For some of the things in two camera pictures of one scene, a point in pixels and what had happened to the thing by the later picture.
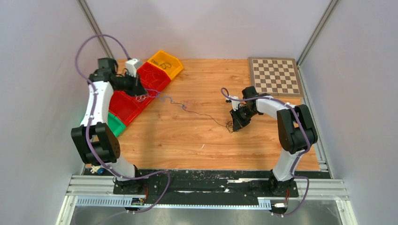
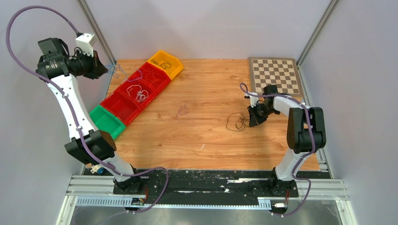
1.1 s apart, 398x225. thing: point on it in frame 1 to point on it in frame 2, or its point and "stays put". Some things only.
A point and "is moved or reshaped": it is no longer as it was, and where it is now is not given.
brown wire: (229, 124) is moved or reshaped
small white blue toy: (97, 169) stays put
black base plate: (264, 184) stays put
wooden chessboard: (278, 77) stays put
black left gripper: (137, 88) to (97, 69)
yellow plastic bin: (169, 64) stays put
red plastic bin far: (153, 78) stays put
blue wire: (162, 95) is moved or reshaped
